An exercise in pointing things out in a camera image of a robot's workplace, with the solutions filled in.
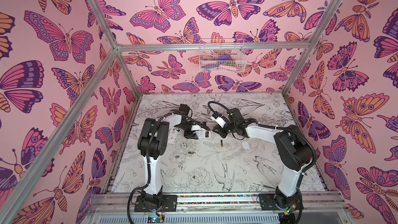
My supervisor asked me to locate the white remote control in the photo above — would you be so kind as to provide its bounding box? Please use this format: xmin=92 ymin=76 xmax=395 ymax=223
xmin=167 ymin=129 xmax=178 ymax=145
xmin=193 ymin=130 xmax=211 ymax=140

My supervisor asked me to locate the battery cover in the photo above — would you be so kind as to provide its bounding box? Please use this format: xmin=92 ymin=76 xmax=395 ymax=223
xmin=242 ymin=142 xmax=251 ymax=150

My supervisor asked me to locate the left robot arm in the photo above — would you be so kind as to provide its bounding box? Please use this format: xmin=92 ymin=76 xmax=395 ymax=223
xmin=137 ymin=104 xmax=207 ymax=199

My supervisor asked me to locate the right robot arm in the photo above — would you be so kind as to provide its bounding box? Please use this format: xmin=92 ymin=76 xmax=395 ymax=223
xmin=211 ymin=108 xmax=317 ymax=209

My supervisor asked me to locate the white wire basket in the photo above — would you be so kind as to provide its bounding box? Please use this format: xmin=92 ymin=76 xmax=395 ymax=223
xmin=198 ymin=40 xmax=247 ymax=73

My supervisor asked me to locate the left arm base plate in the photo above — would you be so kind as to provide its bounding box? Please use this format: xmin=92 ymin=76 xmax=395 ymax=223
xmin=134 ymin=194 xmax=177 ymax=212

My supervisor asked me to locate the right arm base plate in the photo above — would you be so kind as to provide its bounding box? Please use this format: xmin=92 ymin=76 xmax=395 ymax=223
xmin=257 ymin=193 xmax=302 ymax=212

